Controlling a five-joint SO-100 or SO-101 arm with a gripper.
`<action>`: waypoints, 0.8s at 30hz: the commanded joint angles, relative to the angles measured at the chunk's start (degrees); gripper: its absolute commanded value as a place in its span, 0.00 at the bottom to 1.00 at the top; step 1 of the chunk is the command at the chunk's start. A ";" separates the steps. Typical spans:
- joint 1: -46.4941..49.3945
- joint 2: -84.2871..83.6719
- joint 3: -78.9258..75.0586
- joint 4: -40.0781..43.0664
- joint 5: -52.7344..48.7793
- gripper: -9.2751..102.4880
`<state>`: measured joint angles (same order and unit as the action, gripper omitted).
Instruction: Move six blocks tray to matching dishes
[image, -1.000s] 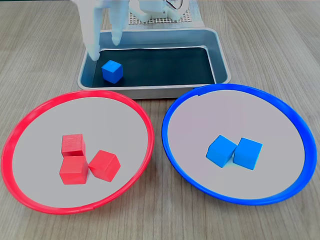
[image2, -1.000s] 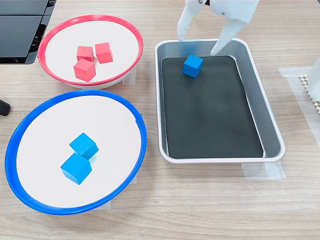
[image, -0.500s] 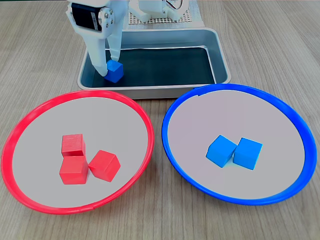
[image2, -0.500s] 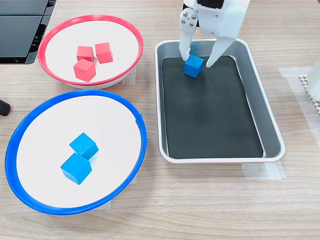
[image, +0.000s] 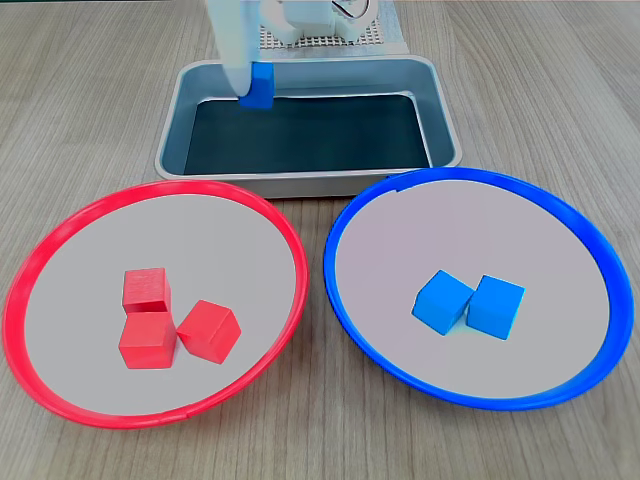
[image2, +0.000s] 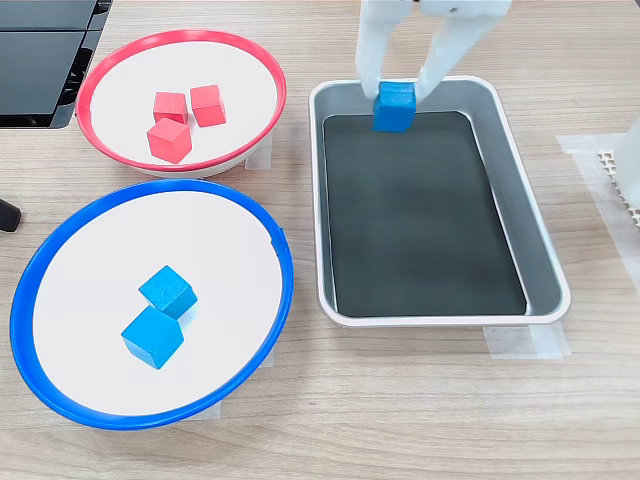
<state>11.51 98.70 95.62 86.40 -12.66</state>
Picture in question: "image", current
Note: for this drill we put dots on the blue cube block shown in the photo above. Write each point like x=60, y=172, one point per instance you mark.
x=440, y=301
x=261, y=87
x=495, y=307

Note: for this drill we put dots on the red cube block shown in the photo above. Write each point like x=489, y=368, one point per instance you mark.
x=147, y=341
x=145, y=289
x=210, y=331

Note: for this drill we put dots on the silver metal tray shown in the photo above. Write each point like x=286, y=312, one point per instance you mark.
x=175, y=130

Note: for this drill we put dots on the black tray liner mat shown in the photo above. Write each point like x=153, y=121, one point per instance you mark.
x=310, y=135

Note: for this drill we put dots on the translucent tape sheet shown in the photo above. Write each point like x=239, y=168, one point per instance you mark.
x=395, y=30

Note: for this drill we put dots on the red-rimmed white dish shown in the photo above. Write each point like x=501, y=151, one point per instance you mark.
x=160, y=225

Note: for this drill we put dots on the blue-rimmed white dish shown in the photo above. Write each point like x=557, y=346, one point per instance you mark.
x=470, y=235

